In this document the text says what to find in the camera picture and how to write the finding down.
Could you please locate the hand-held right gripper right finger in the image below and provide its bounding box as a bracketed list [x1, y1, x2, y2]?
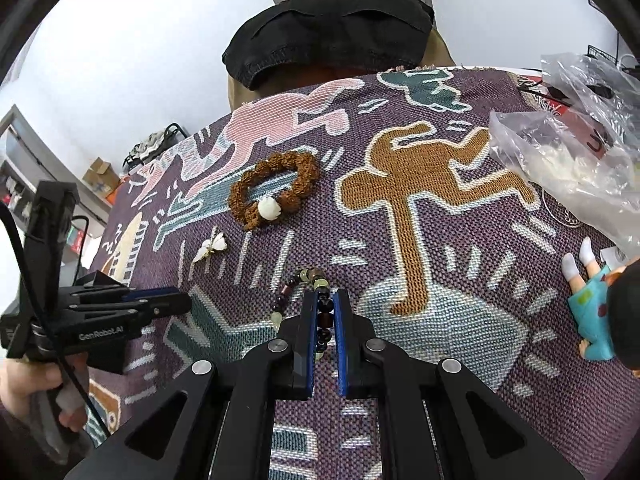
[332, 287, 591, 480]

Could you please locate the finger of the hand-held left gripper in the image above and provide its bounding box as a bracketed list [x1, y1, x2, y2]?
[75, 294, 193, 329]
[75, 285, 184, 307]

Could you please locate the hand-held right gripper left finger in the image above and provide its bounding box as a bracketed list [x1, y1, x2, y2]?
[65, 290, 319, 480]

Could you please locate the dark mixed bead bracelet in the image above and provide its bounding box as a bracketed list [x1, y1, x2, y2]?
[270, 267, 335, 363]

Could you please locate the person's left forearm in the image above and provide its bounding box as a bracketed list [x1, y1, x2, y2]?
[0, 400, 96, 480]

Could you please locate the person's left hand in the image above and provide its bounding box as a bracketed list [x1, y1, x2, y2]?
[0, 355, 92, 433]

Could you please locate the open cardboard box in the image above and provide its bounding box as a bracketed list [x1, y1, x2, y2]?
[82, 156, 121, 198]

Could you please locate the printed figure blanket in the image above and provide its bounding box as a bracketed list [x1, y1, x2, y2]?
[82, 66, 640, 480]

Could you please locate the black shoe rack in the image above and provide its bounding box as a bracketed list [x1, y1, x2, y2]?
[122, 122, 188, 171]

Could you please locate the grey open door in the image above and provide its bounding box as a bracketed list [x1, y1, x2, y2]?
[0, 104, 113, 241]

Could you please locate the doll figure with black hair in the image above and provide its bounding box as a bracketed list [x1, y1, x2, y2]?
[561, 237, 640, 376]

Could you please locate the clear plastic bag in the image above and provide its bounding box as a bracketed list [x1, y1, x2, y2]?
[487, 51, 640, 266]

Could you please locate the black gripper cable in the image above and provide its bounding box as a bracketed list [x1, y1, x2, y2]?
[0, 204, 113, 436]

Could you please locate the brown bead bracelet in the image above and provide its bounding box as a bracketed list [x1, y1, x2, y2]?
[227, 149, 321, 233]

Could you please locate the black wire rack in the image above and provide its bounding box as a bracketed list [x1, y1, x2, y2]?
[585, 42, 640, 68]

